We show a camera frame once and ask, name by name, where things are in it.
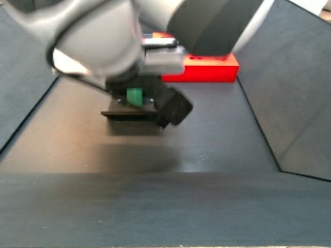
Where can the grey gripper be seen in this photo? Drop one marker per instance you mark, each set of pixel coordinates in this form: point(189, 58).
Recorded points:
point(161, 58)

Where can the green cylinder peg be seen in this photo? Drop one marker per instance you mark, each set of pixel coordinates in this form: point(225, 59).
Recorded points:
point(135, 97)

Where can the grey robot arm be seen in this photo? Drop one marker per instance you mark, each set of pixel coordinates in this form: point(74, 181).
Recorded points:
point(131, 41)

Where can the red shape sorter board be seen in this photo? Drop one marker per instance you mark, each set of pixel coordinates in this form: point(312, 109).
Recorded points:
point(208, 69)

